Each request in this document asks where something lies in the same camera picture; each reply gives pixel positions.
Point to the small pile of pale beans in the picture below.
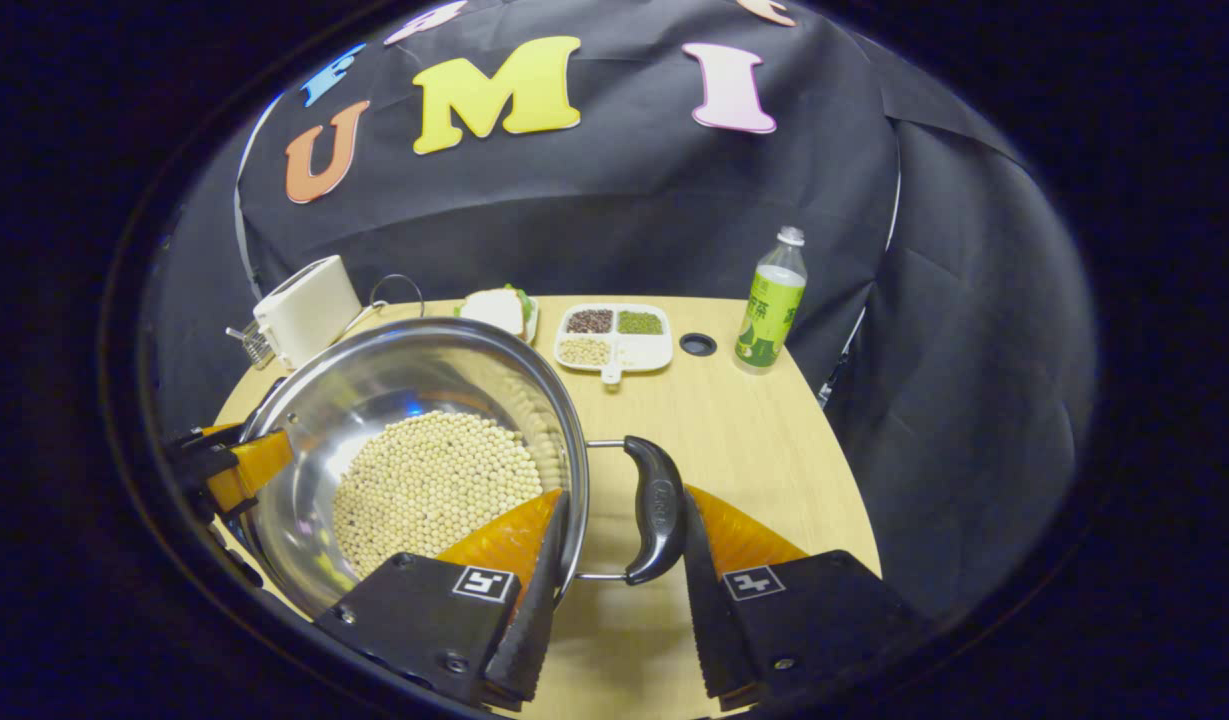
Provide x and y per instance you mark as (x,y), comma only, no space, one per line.
(584,351)

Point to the small pile of red beans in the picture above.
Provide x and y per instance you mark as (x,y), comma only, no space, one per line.
(590,321)

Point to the green label drink bottle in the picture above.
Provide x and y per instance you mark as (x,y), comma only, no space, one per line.
(769,320)

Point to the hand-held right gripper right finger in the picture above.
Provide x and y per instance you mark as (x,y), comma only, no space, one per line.
(709,620)

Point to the white bread sandwich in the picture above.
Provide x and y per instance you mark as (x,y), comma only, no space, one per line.
(494,308)

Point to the stainless steel pot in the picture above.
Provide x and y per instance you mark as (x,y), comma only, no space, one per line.
(374,390)

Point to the small white plate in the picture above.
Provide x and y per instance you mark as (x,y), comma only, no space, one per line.
(532,325)

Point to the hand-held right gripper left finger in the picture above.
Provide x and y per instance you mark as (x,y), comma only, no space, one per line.
(544,610)

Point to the pile of soybeans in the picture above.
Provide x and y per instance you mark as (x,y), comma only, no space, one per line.
(424,490)

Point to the white toaster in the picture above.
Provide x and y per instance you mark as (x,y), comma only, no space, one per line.
(309,310)

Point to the small pile of green beans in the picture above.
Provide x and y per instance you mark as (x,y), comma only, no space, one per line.
(640,322)

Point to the small clear glass cup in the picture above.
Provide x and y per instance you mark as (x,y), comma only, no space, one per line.
(257,345)

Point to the white divided tray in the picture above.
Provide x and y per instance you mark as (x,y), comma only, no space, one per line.
(642,352)

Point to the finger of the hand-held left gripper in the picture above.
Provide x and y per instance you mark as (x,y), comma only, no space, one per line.
(189,438)
(254,465)

